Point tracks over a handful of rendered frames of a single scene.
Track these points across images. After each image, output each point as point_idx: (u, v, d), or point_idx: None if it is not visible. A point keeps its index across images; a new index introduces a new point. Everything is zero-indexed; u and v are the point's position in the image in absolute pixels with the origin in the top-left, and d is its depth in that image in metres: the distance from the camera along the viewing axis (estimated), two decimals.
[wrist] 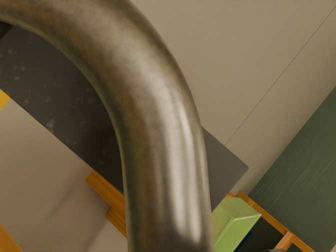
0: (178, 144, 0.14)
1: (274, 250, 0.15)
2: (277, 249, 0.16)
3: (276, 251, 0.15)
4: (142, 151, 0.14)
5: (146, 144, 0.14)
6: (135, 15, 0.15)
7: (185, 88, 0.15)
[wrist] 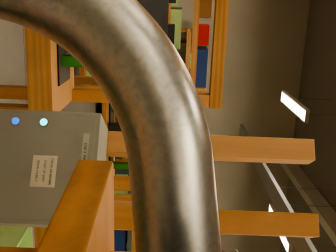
0: (184, 141, 0.14)
1: (227, 250, 0.16)
2: (231, 249, 0.16)
3: (229, 251, 0.16)
4: (149, 148, 0.14)
5: (153, 141, 0.14)
6: (139, 13, 0.15)
7: (190, 85, 0.15)
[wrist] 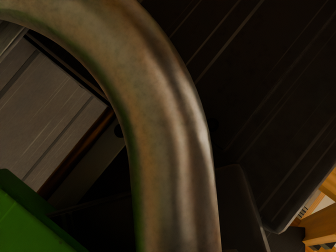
0: (184, 140, 0.14)
1: (227, 250, 0.16)
2: (231, 249, 0.16)
3: (229, 251, 0.16)
4: (149, 148, 0.14)
5: (153, 141, 0.14)
6: (140, 14, 0.15)
7: (191, 85, 0.15)
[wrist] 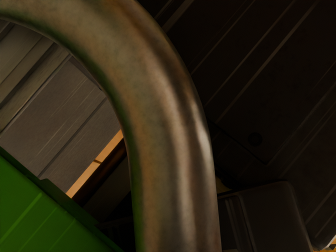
0: (184, 141, 0.14)
1: (227, 250, 0.16)
2: (231, 249, 0.16)
3: (229, 251, 0.16)
4: (149, 148, 0.14)
5: (153, 141, 0.14)
6: (140, 13, 0.15)
7: (190, 85, 0.15)
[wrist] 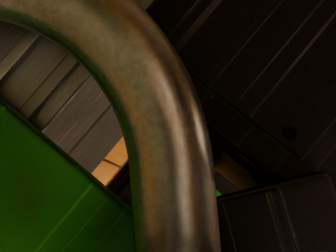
0: (184, 142, 0.14)
1: None
2: (320, 251, 0.15)
3: None
4: (149, 149, 0.14)
5: (153, 142, 0.14)
6: (140, 15, 0.15)
7: (190, 86, 0.15)
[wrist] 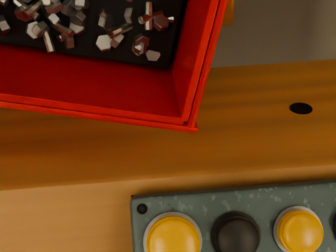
0: None
1: None
2: None
3: None
4: None
5: None
6: None
7: None
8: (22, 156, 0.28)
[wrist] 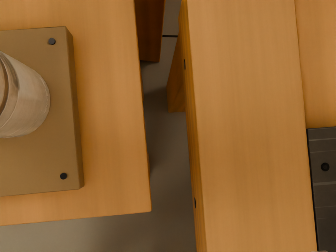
0: None
1: None
2: (320, 251, 0.15)
3: None
4: None
5: None
6: None
7: None
8: None
